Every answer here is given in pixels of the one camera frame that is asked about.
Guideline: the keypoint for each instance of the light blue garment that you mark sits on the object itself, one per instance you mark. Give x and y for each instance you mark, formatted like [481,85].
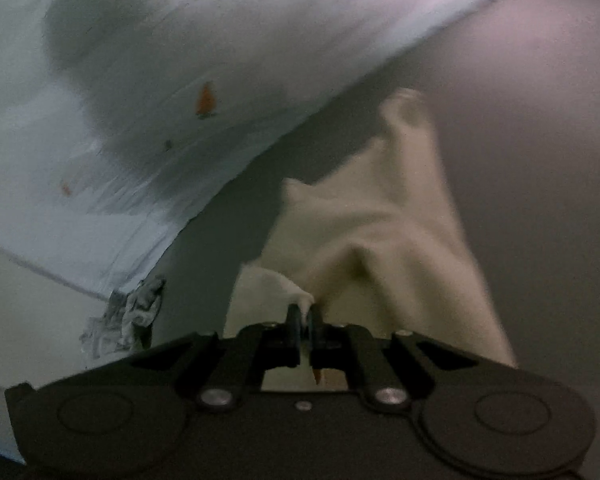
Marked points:
[130,310]

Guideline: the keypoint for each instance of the cream garment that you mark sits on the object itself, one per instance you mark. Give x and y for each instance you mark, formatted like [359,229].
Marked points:
[380,240]

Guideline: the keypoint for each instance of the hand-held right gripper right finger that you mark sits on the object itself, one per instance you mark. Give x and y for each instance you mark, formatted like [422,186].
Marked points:
[316,332]

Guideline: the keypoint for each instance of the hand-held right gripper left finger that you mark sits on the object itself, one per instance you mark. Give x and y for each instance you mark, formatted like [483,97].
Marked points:
[294,335]

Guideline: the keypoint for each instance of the carrot printed pale backdrop sheet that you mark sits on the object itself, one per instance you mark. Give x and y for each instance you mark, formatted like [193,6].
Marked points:
[155,110]

